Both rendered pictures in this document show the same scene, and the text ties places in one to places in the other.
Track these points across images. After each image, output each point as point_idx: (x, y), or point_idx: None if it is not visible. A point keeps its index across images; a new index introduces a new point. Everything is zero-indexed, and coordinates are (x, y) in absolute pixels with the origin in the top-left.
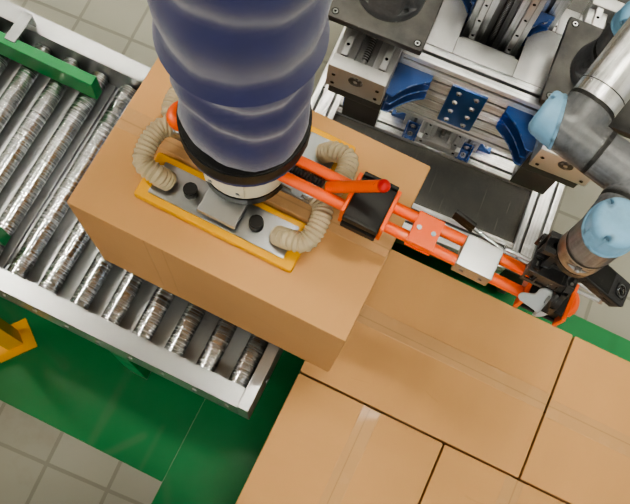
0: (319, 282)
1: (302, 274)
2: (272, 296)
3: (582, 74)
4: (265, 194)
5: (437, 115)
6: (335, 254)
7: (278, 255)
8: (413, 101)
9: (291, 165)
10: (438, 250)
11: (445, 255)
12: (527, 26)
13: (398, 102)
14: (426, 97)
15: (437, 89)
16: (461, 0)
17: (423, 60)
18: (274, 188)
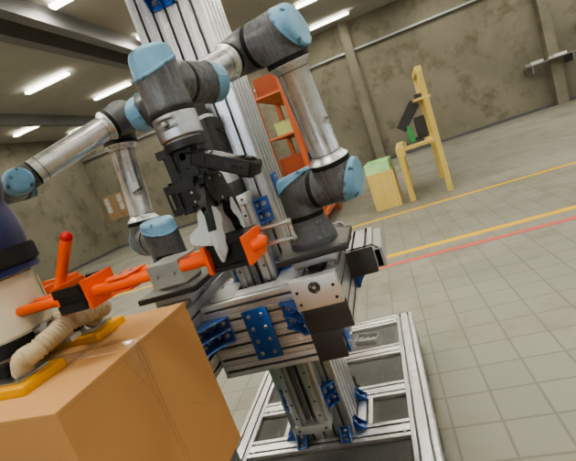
0: (52, 388)
1: (37, 391)
2: None
3: (294, 241)
4: (12, 337)
5: (258, 358)
6: (80, 367)
7: (15, 381)
8: (237, 356)
9: None
10: (133, 273)
11: (139, 273)
12: (266, 257)
13: (216, 348)
14: (240, 343)
15: (238, 327)
16: (238, 282)
17: (213, 305)
18: (21, 331)
